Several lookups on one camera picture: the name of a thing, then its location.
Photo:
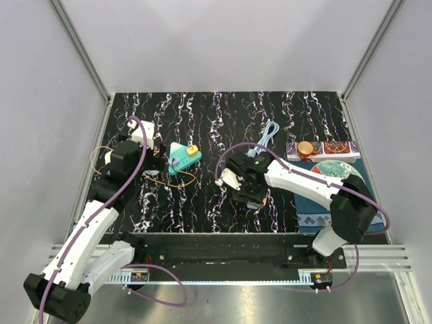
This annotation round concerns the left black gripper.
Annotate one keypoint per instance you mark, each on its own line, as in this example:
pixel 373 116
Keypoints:
pixel 156 163

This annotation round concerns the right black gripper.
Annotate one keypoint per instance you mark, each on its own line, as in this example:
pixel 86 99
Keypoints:
pixel 244 195

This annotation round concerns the blue cube charger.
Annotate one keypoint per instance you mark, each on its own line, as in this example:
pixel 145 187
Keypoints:
pixel 175 163

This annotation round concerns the teal triangular power strip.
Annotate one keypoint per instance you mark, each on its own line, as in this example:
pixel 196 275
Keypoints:
pixel 179 150

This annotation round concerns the yellow cube charger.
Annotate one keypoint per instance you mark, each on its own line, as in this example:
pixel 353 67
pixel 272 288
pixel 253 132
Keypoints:
pixel 192 151

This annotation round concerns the white cube charger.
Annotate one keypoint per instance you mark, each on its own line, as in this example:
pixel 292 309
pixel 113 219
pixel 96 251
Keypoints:
pixel 107 158

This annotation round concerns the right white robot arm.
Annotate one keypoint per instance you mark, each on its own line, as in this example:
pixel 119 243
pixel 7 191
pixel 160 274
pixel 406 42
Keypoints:
pixel 349 201

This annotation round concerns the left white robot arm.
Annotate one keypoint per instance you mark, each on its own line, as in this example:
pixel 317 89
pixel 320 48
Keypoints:
pixel 66 285

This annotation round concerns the blue placemat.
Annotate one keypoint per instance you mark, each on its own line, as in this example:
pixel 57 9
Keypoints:
pixel 308 211

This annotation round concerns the orange cup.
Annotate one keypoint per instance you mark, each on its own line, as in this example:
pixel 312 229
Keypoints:
pixel 304 149

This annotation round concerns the red and green plate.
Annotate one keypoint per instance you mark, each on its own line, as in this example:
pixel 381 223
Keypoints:
pixel 335 168

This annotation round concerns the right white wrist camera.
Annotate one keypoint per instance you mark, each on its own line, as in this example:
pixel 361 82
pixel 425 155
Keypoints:
pixel 230 179

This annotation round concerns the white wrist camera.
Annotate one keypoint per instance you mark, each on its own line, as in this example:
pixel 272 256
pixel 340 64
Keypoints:
pixel 230 179
pixel 138 136

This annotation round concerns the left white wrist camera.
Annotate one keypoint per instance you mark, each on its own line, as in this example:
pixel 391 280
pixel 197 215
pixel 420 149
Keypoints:
pixel 138 136

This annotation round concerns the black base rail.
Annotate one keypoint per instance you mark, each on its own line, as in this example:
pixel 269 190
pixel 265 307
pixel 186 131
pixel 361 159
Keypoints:
pixel 293 251

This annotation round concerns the left aluminium post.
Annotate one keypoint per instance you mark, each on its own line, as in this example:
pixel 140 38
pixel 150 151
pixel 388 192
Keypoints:
pixel 78 46

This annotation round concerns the aluminium post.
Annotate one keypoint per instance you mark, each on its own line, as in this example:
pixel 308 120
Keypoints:
pixel 78 46
pixel 373 45

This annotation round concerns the right aluminium post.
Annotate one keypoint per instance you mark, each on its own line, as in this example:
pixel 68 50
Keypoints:
pixel 373 45

